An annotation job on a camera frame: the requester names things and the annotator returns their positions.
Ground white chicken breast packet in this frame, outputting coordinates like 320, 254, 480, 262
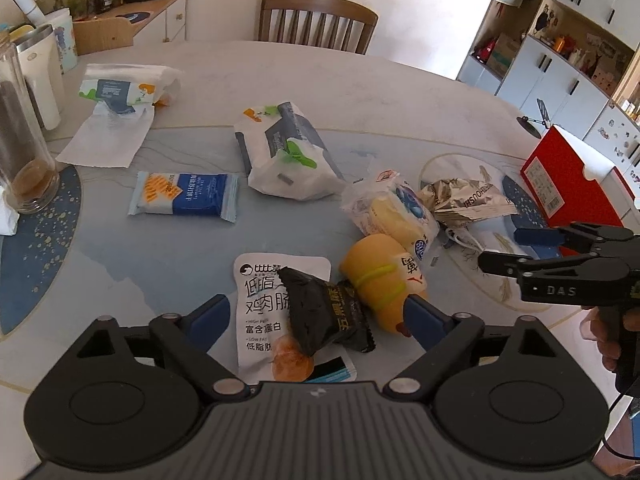
233, 252, 357, 385

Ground white cable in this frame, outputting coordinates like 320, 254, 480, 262
439, 227, 486, 254

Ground yellow plush toy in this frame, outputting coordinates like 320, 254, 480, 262
340, 234, 427, 337

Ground silver foil bag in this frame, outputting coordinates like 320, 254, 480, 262
418, 178, 518, 229

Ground black snack packet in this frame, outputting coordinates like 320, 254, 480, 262
278, 266, 375, 356

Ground bread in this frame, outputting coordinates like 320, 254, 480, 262
341, 169, 439, 261

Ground right hand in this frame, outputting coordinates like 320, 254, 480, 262
579, 308, 620, 373

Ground red shoe box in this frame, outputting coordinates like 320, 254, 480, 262
521, 126, 639, 233

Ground black phone stand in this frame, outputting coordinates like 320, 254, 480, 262
516, 99, 552, 139

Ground blue white biscuit packet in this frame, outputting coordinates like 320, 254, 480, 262
128, 171, 239, 223

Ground tissue pack centre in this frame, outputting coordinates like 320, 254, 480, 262
234, 101, 346, 202

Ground tissue pack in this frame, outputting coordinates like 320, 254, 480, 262
78, 64, 183, 114
234, 101, 346, 202

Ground white paper napkin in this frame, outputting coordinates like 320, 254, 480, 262
55, 102, 155, 168

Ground crumpled white tissue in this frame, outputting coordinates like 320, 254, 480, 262
0, 186, 20, 236

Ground glass jar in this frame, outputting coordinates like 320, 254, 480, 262
0, 30, 60, 214

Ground tissue pack left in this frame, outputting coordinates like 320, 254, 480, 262
78, 64, 183, 114

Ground wooden chair far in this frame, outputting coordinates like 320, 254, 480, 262
257, 0, 378, 55

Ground white sideboard cabinet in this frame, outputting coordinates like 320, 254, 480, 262
74, 0, 188, 55

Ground patterned paper cup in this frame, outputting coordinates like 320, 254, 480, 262
46, 8, 78, 74

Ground white wall cabinets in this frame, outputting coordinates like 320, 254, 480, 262
457, 0, 639, 140

